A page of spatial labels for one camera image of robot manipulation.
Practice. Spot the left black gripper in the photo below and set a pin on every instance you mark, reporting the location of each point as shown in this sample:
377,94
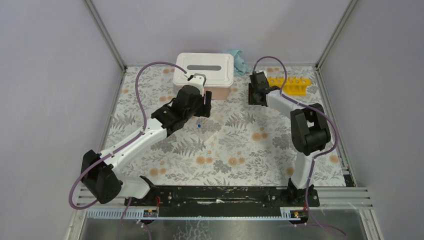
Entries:
204,109

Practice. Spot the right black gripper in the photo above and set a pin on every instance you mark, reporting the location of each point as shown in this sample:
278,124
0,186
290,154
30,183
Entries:
251,101

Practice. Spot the pink plastic bin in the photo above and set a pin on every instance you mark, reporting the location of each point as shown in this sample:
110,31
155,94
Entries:
219,93

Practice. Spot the white plastic bin lid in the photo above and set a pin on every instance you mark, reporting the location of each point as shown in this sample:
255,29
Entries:
218,68

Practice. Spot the light blue cloth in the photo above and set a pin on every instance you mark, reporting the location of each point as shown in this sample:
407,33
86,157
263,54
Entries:
240,68

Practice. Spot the clear plastic zip bag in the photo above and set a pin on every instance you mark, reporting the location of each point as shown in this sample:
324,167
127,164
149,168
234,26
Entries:
209,126

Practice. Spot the yellow test tube rack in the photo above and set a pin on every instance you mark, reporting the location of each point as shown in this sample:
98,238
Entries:
293,86

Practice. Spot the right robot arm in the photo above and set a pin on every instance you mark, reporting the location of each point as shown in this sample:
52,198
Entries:
310,132

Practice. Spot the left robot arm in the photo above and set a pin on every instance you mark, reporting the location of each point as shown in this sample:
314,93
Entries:
102,172

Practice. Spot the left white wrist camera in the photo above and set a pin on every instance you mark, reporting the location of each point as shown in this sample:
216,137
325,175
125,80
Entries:
198,80

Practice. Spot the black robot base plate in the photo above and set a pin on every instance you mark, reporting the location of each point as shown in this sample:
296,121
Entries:
224,201

